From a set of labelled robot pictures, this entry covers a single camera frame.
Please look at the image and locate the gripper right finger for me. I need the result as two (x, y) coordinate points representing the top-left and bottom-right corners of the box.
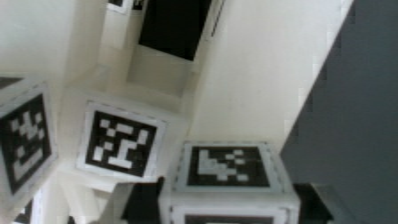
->
(291, 182), (357, 224)

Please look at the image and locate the white chair back frame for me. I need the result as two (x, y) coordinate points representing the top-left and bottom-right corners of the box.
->
(0, 0), (353, 224)

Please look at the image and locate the white marker cube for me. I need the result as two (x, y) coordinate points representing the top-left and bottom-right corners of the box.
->
(0, 74), (56, 224)
(159, 141), (300, 224)

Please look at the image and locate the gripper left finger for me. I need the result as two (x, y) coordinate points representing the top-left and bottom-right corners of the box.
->
(99, 178), (163, 224)

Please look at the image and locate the white marker cube front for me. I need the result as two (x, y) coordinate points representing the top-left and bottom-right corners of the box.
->
(0, 74), (56, 224)

